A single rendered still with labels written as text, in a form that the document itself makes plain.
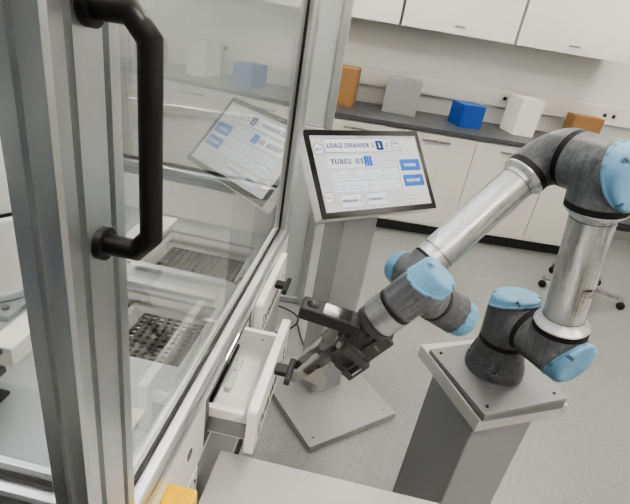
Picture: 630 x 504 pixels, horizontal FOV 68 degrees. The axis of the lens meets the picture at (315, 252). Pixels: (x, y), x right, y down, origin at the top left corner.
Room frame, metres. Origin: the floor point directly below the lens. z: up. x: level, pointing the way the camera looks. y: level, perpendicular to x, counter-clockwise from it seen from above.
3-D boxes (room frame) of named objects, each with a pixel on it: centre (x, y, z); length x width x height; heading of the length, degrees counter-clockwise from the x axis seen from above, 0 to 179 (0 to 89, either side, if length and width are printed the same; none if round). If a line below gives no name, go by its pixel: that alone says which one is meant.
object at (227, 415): (0.75, 0.26, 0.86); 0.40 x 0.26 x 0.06; 86
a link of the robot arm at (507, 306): (1.02, -0.52, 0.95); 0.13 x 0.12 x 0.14; 27
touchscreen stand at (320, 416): (1.65, -0.15, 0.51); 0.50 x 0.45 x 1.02; 36
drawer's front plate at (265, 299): (1.06, 0.10, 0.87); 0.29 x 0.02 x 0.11; 176
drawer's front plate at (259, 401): (0.74, 0.05, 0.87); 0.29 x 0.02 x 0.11; 176
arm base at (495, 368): (1.03, -0.52, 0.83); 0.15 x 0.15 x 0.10
